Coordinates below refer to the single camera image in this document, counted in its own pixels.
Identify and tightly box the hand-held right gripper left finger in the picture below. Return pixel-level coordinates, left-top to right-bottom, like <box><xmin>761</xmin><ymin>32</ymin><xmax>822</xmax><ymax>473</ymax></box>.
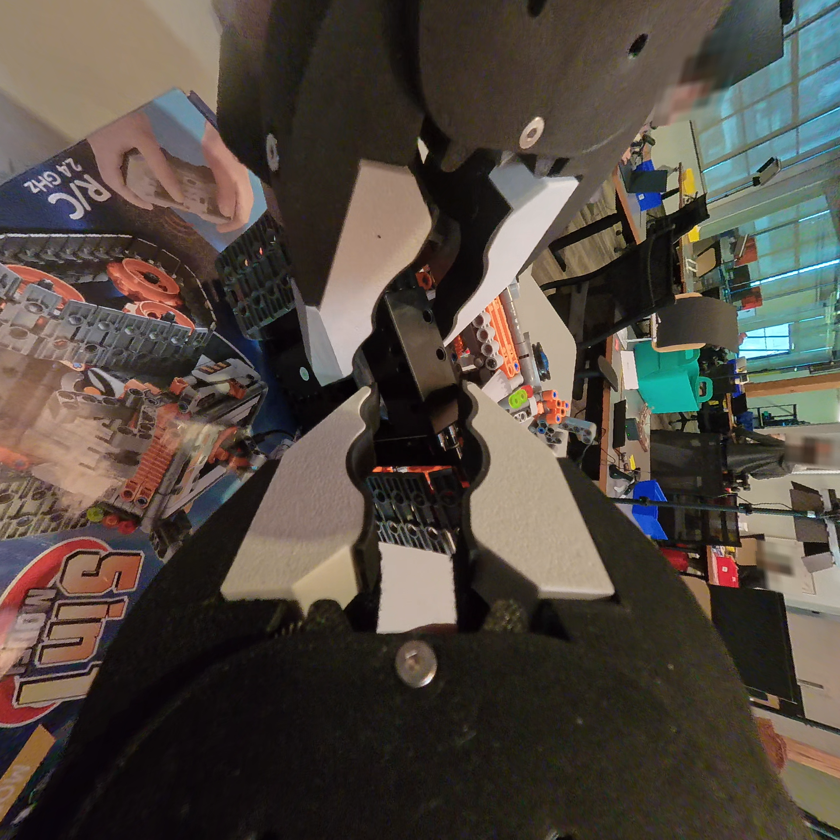
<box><xmin>220</xmin><ymin>386</ymin><xmax>383</xmax><ymax>634</ymax></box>

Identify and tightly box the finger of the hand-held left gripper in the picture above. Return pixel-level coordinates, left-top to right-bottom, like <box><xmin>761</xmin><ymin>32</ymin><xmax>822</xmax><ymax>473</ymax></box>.
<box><xmin>293</xmin><ymin>159</ymin><xmax>435</xmax><ymax>388</ymax></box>
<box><xmin>441</xmin><ymin>159</ymin><xmax>580</xmax><ymax>347</ymax></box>

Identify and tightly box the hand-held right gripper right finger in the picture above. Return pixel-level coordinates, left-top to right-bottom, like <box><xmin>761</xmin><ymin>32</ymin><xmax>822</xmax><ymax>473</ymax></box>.
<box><xmin>456</xmin><ymin>382</ymin><xmax>616</xmax><ymax>634</ymax></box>

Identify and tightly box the orange grey tracked brick robot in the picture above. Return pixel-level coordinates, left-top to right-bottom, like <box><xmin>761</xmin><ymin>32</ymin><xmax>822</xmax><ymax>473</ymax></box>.
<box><xmin>215</xmin><ymin>213</ymin><xmax>599</xmax><ymax>560</ymax></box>

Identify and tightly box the brown wooden desk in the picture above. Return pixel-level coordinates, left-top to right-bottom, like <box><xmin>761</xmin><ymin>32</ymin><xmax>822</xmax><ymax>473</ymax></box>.
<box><xmin>610</xmin><ymin>157</ymin><xmax>654</xmax><ymax>247</ymax></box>

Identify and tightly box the brown edged work desk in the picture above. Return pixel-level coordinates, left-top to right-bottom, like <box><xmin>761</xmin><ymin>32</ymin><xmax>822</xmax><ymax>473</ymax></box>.
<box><xmin>587</xmin><ymin>328</ymin><xmax>660</xmax><ymax>503</ymax></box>

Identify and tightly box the blue plastic bin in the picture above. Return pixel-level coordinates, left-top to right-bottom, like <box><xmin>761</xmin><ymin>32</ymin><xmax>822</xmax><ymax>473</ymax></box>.
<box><xmin>629</xmin><ymin>479</ymin><xmax>672</xmax><ymax>542</ymax></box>

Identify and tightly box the black mesh office chair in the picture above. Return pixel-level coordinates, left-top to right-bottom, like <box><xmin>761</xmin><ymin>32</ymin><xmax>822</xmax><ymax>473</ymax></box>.
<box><xmin>538</xmin><ymin>196</ymin><xmax>714</xmax><ymax>352</ymax></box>
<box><xmin>648</xmin><ymin>430</ymin><xmax>731</xmax><ymax>501</ymax></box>

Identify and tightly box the red box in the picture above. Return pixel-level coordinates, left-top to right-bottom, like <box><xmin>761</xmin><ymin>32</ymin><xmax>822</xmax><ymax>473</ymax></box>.
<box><xmin>707</xmin><ymin>545</ymin><xmax>741</xmax><ymax>587</ymax></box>

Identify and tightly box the teal bin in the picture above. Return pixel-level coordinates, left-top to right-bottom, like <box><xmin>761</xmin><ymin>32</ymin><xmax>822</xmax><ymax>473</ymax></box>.
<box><xmin>632</xmin><ymin>341</ymin><xmax>714</xmax><ymax>416</ymax></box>

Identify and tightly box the black chair with wooden rim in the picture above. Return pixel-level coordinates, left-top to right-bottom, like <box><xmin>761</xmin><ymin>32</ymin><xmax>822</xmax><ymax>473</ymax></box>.
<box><xmin>651</xmin><ymin>292</ymin><xmax>740</xmax><ymax>353</ymax></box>

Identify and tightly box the blue robot kit box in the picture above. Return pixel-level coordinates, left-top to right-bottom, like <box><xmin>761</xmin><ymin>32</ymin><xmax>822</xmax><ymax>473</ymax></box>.
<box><xmin>0</xmin><ymin>88</ymin><xmax>304</xmax><ymax>840</ymax></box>

